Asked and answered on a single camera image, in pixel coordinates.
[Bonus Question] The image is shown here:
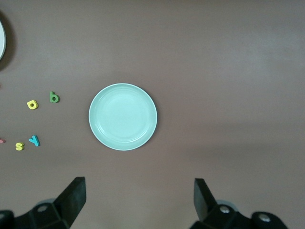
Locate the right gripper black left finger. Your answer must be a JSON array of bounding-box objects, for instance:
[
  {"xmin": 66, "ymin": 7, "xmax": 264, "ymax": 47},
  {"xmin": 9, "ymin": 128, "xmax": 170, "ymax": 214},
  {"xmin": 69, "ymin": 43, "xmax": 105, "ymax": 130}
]
[{"xmin": 0, "ymin": 177, "xmax": 86, "ymax": 229}]

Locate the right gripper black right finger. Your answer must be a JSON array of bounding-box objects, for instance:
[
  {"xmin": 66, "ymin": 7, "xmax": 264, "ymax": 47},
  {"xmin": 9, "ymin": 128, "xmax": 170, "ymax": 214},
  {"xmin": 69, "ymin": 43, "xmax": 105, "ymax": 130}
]
[{"xmin": 190, "ymin": 178, "xmax": 289, "ymax": 229}]

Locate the teal letter y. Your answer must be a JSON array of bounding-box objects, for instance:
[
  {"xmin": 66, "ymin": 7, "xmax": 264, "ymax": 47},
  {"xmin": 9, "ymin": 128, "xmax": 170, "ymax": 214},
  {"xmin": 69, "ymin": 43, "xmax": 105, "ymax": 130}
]
[{"xmin": 28, "ymin": 135, "xmax": 41, "ymax": 147}]

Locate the green letter b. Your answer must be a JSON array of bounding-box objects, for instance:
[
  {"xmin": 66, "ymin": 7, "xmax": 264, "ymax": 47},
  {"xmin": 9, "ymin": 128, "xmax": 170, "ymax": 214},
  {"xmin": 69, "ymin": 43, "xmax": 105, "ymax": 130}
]
[{"xmin": 49, "ymin": 91, "xmax": 60, "ymax": 104}]

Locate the green plate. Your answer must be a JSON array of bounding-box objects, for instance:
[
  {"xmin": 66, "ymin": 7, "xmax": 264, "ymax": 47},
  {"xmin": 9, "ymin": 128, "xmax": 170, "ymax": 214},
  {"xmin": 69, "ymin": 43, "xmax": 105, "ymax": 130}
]
[{"xmin": 88, "ymin": 83, "xmax": 158, "ymax": 151}]

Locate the brown table cover sheet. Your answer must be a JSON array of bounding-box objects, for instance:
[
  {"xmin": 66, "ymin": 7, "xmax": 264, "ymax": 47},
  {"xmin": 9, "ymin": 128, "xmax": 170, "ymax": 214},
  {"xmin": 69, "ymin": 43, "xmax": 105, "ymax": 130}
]
[{"xmin": 0, "ymin": 0, "xmax": 305, "ymax": 229}]

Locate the beige plate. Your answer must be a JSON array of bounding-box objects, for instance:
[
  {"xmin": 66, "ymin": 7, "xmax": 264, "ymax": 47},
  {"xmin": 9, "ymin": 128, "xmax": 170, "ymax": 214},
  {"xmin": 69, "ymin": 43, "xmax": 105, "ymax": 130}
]
[{"xmin": 0, "ymin": 20, "xmax": 7, "ymax": 60}]

